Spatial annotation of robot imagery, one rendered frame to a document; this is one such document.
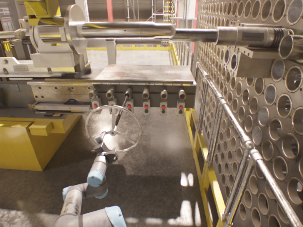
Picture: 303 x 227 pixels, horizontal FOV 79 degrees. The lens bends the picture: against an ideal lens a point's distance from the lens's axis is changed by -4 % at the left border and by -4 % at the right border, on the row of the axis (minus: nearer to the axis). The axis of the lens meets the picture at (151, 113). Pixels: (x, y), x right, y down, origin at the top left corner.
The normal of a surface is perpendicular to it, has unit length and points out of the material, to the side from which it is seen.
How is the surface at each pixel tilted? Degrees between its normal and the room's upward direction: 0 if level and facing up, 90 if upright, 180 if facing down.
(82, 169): 0
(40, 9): 134
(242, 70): 90
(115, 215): 7
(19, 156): 90
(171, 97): 90
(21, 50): 90
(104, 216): 0
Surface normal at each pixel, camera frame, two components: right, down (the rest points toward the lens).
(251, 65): -0.05, 0.49
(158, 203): 0.00, -0.87
